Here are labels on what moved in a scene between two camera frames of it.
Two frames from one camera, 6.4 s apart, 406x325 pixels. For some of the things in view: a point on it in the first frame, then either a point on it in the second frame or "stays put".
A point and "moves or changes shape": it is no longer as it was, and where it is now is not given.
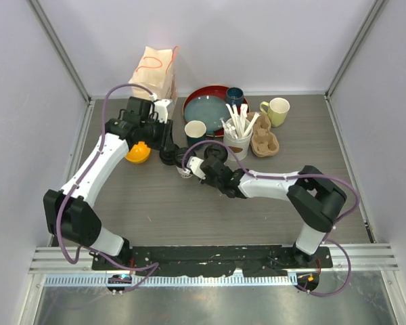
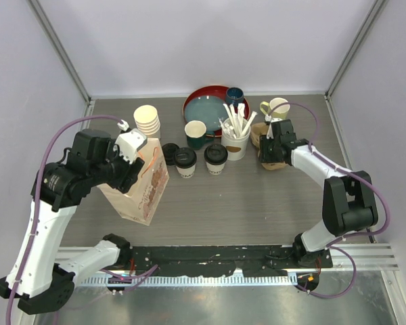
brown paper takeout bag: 155,70 → 141,204
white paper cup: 185,174 stays put
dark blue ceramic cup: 235,96 stays put
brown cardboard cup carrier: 264,143 moves or changes shape
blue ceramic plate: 211,110 stays put
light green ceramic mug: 278,108 stays put
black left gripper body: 153,129 → 116,170
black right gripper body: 214,183 → 268,150
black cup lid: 179,155 stays put
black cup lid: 216,149 stays put
